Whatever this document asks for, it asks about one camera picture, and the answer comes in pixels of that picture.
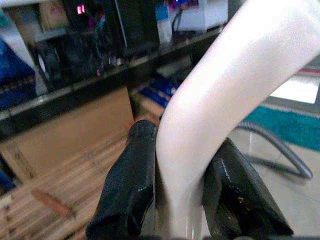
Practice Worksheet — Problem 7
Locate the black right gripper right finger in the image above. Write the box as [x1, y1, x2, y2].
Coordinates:
[201, 137, 295, 238]

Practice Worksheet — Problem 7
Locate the grey corrugated hose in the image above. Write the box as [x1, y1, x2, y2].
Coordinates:
[234, 121, 314, 180]

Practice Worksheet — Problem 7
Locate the brown cardboard box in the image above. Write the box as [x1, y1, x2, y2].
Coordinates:
[0, 87, 137, 182]

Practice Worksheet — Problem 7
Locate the white box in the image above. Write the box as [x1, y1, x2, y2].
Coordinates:
[174, 0, 229, 32]

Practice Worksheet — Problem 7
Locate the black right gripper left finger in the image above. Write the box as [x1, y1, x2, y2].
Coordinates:
[86, 119, 159, 239]

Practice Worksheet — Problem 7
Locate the blue printed box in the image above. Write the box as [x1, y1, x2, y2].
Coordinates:
[138, 74, 181, 112]

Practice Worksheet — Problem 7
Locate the black computer case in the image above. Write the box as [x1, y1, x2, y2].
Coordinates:
[61, 0, 161, 75]

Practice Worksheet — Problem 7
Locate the teal rug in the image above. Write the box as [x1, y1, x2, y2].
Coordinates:
[246, 104, 320, 152]

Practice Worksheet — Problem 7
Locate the beige long-handled dustpan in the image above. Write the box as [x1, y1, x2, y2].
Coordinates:
[154, 0, 320, 238]

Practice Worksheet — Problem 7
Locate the black shelf rack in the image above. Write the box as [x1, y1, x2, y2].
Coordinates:
[0, 24, 226, 141]

